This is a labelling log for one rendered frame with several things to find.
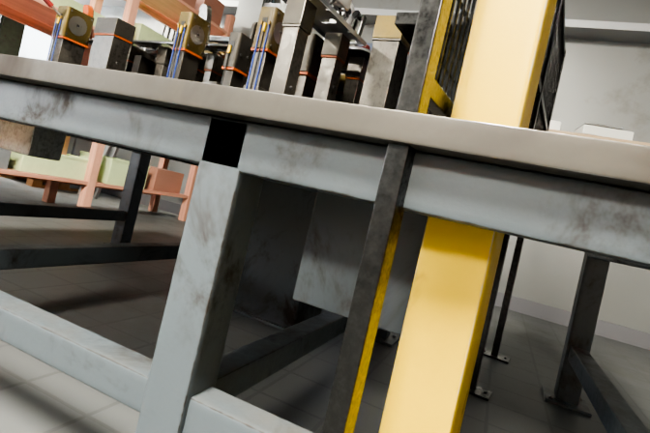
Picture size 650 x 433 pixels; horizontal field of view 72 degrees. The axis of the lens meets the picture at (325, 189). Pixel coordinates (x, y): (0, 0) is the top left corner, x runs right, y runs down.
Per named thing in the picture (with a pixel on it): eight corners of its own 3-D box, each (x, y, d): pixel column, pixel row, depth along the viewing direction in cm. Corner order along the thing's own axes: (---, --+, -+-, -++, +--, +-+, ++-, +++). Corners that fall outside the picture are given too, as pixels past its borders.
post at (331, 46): (300, 140, 116) (325, 31, 116) (310, 144, 120) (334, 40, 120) (316, 143, 113) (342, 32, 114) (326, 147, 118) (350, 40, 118)
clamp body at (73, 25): (26, 95, 171) (49, 2, 172) (62, 104, 183) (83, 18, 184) (39, 97, 167) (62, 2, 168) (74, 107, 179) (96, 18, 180)
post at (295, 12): (257, 123, 100) (287, -4, 100) (271, 128, 104) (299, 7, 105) (276, 126, 97) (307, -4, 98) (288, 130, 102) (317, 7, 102)
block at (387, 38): (345, 151, 115) (376, 14, 116) (358, 157, 122) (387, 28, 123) (373, 156, 111) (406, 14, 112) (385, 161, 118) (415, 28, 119)
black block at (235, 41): (198, 125, 132) (221, 27, 132) (221, 132, 141) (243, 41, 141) (212, 127, 129) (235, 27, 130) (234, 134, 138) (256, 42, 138)
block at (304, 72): (262, 133, 117) (287, 27, 117) (287, 143, 127) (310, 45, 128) (285, 137, 113) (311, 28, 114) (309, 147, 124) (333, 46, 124)
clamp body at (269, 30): (222, 127, 122) (251, 1, 122) (250, 136, 132) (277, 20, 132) (241, 129, 118) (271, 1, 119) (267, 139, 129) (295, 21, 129)
